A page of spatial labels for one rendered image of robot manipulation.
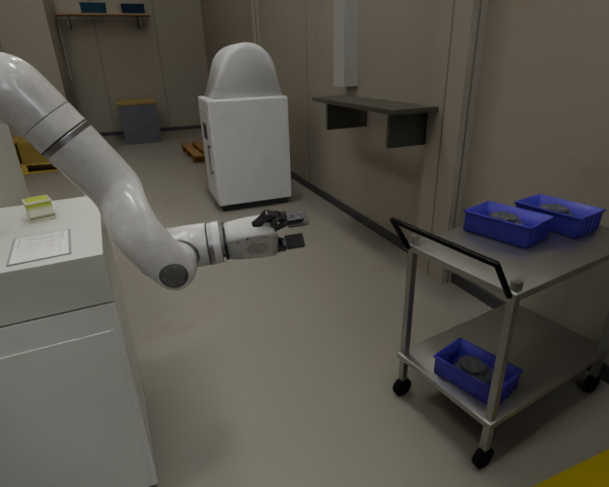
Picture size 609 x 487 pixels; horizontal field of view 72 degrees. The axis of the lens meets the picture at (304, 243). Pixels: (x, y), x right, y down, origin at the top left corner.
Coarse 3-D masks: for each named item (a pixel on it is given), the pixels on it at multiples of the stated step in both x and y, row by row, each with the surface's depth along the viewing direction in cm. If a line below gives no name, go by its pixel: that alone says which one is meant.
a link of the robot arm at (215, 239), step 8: (208, 224) 80; (216, 224) 80; (208, 232) 79; (216, 232) 79; (208, 240) 78; (216, 240) 78; (208, 248) 78; (216, 248) 79; (224, 248) 80; (216, 256) 79; (224, 256) 82
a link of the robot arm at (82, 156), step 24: (72, 144) 66; (96, 144) 68; (72, 168) 67; (96, 168) 68; (120, 168) 71; (96, 192) 70; (120, 192) 70; (120, 216) 69; (144, 216) 68; (120, 240) 69; (144, 240) 68; (168, 240) 70; (144, 264) 70; (168, 264) 70; (192, 264) 73; (168, 288) 73
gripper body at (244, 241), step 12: (252, 216) 80; (228, 228) 79; (240, 228) 79; (252, 228) 79; (264, 228) 79; (228, 240) 78; (240, 240) 79; (252, 240) 79; (264, 240) 80; (276, 240) 81; (228, 252) 82; (240, 252) 82; (252, 252) 83; (264, 252) 85; (276, 252) 86
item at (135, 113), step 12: (120, 108) 799; (132, 108) 807; (144, 108) 815; (156, 108) 823; (132, 120) 815; (144, 120) 822; (156, 120) 830; (132, 132) 823; (144, 132) 830; (156, 132) 838
